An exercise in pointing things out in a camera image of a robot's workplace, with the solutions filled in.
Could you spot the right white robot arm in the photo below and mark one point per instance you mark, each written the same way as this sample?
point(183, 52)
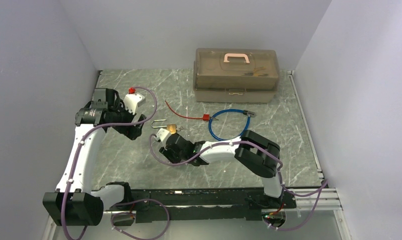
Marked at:
point(258, 154)

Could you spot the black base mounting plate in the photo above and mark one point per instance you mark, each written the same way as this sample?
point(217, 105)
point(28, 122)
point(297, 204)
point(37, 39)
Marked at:
point(249, 203)

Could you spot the red cable lock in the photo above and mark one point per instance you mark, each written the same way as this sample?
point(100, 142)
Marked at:
point(205, 117)

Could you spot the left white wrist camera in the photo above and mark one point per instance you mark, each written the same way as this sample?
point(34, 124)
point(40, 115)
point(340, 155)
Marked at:
point(133, 100)

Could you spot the aluminium rail frame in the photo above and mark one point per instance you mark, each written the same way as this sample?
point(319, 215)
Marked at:
point(308, 202)

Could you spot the blue cable lock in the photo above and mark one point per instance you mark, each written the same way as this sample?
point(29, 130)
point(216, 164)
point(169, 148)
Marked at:
point(231, 121)

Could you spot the brass padlock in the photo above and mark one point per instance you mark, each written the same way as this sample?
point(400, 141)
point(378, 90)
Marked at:
point(160, 124)

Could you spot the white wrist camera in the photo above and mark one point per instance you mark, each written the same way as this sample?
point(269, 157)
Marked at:
point(133, 100)
point(162, 135)

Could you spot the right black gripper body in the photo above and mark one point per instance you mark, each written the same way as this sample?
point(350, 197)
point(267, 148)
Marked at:
point(171, 156)

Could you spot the brown plastic toolbox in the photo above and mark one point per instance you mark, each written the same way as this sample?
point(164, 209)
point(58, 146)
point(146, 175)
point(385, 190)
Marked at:
point(230, 75)

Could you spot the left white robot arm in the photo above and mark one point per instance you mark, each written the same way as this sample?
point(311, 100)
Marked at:
point(73, 202)

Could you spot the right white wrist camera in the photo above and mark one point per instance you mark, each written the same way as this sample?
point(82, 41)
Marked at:
point(162, 135)

